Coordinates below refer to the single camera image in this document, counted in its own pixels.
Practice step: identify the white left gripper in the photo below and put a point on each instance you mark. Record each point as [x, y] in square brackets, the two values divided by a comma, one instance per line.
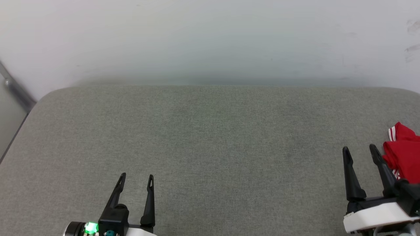
[141, 232]

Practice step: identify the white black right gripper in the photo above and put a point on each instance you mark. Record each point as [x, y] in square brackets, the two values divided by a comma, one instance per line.
[377, 216]

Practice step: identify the red basketball jersey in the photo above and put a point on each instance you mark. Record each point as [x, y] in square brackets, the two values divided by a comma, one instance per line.
[405, 157]

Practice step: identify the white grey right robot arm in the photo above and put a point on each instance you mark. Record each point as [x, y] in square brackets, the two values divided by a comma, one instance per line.
[403, 231]

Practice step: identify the grey metal bar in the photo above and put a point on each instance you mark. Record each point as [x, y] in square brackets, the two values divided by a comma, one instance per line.
[16, 88]

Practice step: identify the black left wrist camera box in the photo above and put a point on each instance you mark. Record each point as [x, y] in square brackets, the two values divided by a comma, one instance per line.
[113, 219]

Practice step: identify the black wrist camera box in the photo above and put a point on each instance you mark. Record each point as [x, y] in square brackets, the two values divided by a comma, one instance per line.
[113, 219]
[410, 196]

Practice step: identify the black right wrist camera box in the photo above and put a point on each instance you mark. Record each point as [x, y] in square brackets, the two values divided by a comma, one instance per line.
[410, 196]

